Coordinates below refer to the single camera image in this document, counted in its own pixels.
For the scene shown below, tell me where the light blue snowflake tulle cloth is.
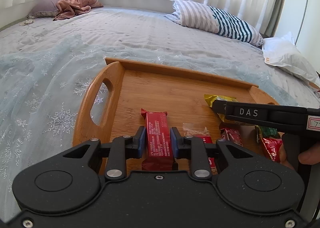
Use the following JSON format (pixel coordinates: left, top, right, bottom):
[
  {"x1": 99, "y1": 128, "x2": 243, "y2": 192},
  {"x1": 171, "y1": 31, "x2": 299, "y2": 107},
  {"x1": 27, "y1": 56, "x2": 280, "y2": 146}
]
[{"x1": 0, "y1": 33, "x2": 320, "y2": 218}]

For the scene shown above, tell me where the small red candy pack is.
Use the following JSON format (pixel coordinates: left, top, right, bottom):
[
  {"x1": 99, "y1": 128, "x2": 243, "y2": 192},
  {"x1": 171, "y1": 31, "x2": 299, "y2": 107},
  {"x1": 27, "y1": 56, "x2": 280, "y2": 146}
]
[{"x1": 219, "y1": 122, "x2": 244, "y2": 147}]

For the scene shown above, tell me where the white pillow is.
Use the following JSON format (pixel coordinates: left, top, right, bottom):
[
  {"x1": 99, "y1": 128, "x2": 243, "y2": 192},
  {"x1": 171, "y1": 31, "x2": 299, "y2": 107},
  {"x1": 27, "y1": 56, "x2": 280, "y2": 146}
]
[{"x1": 262, "y1": 32, "x2": 319, "y2": 89}]

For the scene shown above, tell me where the purple pillow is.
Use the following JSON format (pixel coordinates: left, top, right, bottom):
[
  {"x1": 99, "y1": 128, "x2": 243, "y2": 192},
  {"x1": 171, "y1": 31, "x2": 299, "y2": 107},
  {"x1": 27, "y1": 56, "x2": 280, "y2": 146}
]
[{"x1": 27, "y1": 0, "x2": 59, "y2": 19}]

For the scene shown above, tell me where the right green drape curtain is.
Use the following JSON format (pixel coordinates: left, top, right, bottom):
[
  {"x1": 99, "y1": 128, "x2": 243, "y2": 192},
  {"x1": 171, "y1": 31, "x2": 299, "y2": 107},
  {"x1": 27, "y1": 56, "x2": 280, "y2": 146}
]
[{"x1": 264, "y1": 0, "x2": 285, "y2": 37}]

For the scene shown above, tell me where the red nuts snack bag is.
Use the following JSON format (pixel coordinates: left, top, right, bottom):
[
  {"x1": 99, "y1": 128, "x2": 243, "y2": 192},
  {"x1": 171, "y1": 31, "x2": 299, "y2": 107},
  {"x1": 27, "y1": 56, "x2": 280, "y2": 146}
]
[{"x1": 259, "y1": 137, "x2": 283, "y2": 163}]

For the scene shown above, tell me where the wooden serving tray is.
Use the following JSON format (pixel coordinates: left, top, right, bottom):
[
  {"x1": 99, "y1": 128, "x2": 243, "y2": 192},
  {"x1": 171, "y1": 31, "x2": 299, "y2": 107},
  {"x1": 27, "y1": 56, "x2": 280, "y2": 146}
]
[{"x1": 73, "y1": 58, "x2": 275, "y2": 145}]

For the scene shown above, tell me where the striped pillow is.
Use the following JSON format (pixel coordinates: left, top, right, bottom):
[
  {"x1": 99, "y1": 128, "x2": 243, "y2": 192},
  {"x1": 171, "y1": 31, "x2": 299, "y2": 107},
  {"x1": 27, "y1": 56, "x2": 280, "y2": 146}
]
[{"x1": 165, "y1": 0, "x2": 264, "y2": 47}]

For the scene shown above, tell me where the red wafer bar pack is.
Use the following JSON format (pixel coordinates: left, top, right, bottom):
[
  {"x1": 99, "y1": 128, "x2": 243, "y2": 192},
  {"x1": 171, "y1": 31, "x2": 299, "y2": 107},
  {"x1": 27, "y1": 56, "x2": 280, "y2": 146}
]
[{"x1": 141, "y1": 109, "x2": 178, "y2": 171}]

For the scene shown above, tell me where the red Biscoff biscuit pack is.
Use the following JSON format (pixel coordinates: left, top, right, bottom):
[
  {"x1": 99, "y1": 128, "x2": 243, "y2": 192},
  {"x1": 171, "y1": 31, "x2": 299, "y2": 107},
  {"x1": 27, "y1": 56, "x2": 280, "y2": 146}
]
[{"x1": 182, "y1": 123, "x2": 217, "y2": 175}]

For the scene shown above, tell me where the small trinket on bed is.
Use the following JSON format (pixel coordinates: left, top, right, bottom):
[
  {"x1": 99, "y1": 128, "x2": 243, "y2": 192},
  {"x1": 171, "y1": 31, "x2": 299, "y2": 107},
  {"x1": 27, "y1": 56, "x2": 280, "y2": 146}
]
[{"x1": 20, "y1": 19, "x2": 34, "y2": 26}]

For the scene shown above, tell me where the person right hand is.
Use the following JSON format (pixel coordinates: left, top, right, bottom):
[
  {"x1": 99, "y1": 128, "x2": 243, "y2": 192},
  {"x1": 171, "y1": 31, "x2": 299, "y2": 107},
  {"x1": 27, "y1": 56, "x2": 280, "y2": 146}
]
[{"x1": 279, "y1": 143, "x2": 320, "y2": 169}]

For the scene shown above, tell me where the grey bed sheet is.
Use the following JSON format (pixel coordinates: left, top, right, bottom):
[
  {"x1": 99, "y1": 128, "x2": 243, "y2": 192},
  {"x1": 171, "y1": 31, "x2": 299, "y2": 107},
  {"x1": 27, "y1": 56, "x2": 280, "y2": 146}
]
[{"x1": 1, "y1": 8, "x2": 319, "y2": 108}]

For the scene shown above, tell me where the pink crumpled blanket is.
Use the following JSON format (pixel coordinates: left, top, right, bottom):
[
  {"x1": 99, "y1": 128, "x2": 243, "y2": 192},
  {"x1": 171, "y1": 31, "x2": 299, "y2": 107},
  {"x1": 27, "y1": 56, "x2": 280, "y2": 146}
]
[{"x1": 54, "y1": 0, "x2": 103, "y2": 20}]

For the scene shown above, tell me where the yellow snack packet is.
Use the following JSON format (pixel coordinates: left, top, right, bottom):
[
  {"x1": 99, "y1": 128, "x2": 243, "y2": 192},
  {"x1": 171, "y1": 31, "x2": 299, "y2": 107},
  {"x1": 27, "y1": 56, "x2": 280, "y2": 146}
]
[{"x1": 204, "y1": 94, "x2": 244, "y2": 125}]

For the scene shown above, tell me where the green peas snack bag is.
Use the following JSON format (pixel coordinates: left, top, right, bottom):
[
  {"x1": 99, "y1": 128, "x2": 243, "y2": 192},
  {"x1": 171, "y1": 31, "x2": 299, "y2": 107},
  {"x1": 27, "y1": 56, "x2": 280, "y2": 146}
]
[{"x1": 255, "y1": 125, "x2": 280, "y2": 143}]

